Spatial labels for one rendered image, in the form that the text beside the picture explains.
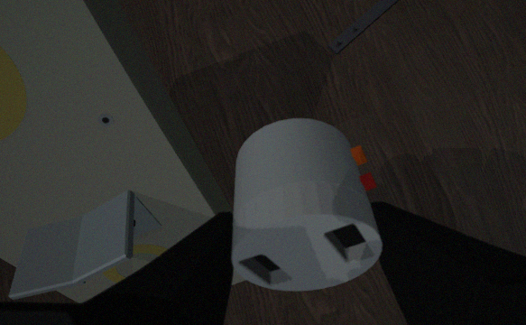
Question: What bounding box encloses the grey cylinder with two slots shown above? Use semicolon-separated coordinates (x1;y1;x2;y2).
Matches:
231;118;383;292

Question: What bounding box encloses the grey flat bar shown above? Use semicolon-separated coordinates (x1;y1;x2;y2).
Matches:
328;0;399;54

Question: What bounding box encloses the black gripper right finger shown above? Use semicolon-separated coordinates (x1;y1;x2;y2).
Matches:
371;201;526;325

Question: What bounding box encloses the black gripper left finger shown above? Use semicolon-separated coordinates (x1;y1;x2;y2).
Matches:
0;212;234;325

